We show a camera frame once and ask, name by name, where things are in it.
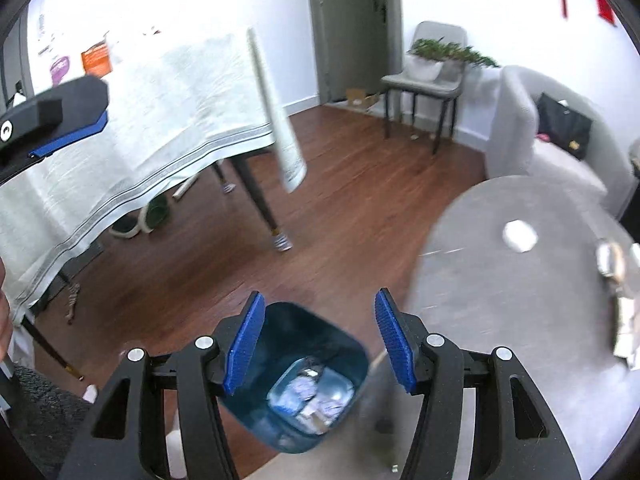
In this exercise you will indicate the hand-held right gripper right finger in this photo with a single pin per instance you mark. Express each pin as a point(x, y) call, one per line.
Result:
point(395, 345)

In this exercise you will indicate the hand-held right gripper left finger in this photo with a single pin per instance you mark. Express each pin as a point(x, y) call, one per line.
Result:
point(245, 345)

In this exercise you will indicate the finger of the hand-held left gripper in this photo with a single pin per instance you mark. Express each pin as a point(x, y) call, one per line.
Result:
point(11, 166)
point(60, 105)

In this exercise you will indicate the blue trash bin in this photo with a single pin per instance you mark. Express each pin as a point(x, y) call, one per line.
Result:
point(295, 325)

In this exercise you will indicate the blue tissue packet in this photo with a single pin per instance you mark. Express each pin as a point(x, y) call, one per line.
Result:
point(302, 391)

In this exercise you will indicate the white bottle purple label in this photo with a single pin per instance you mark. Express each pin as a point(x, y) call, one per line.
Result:
point(61, 70)

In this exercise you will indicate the orange box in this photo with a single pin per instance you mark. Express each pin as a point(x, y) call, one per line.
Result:
point(96, 60)

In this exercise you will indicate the pale green tablecloth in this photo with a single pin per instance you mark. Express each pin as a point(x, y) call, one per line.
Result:
point(125, 135)

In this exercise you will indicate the white slipper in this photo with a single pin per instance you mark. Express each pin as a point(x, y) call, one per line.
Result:
point(130, 227)

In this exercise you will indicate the white round lid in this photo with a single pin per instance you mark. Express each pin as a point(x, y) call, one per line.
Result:
point(520, 236)

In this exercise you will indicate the white red cardboard box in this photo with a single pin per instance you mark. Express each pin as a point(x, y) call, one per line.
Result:
point(627, 325)

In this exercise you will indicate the grey armchair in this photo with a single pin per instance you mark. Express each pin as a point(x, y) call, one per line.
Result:
point(515, 135)

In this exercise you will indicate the open cardboard box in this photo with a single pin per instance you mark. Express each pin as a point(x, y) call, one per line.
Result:
point(361, 99)

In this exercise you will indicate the grey dining chair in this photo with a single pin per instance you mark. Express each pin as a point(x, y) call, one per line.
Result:
point(420, 87)

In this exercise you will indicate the black bag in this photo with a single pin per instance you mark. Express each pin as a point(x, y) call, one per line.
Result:
point(562, 125)

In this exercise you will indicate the potted green plant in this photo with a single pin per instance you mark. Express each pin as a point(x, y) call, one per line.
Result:
point(425, 67)

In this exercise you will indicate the grey green door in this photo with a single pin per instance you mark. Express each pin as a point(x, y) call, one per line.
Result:
point(350, 35)

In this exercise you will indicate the red hanging scroll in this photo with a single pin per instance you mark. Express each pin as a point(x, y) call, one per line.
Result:
point(605, 7)

